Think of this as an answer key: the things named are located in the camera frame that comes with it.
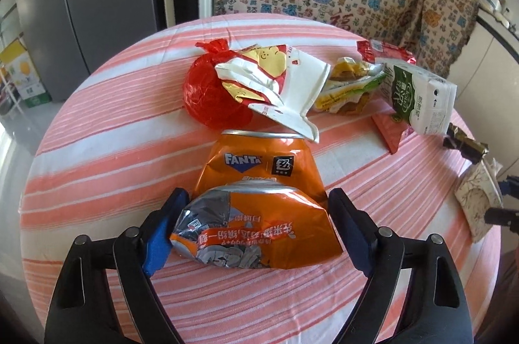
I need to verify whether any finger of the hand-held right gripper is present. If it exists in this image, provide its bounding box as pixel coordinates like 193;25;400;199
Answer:
484;207;519;233
498;174;519;201

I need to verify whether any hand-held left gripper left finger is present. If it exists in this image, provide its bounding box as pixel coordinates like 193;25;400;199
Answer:
44;188;191;344

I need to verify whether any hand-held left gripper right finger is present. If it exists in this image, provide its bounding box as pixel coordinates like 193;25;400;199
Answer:
328;188;475;344

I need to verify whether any crushed orange soda can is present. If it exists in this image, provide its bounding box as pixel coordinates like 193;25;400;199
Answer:
169;184;344;271
194;130;328;207

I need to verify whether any yellow snack wrapper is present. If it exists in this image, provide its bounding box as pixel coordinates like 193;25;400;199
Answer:
314;57;388;115

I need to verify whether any red plastic bag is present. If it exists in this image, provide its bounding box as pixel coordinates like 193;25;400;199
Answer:
181;39;254;131

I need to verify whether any white patterned paper bag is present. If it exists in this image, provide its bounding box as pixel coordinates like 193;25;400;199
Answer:
454;157;504;243

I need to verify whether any gold black candy wrapper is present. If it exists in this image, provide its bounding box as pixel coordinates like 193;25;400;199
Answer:
442;123;489;165

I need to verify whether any pink striped tablecloth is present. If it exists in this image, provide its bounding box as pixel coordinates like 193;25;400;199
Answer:
18;13;503;344

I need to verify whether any red triangular wrapper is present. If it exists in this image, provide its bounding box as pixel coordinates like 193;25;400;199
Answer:
371;113;410;155

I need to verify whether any green white milk carton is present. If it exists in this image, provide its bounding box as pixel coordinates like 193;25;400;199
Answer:
375;60;458;136

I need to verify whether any torn white paper bag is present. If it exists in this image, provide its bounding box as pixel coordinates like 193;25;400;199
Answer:
214;43;331;144

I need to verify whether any small printed cloth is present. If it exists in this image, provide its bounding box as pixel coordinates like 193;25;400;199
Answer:
399;0;481;79

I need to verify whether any yellow green cardboard box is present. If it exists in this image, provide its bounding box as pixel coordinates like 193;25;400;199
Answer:
0;38;53;108

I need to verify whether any grey refrigerator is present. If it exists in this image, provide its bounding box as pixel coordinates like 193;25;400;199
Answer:
14;0;167;103

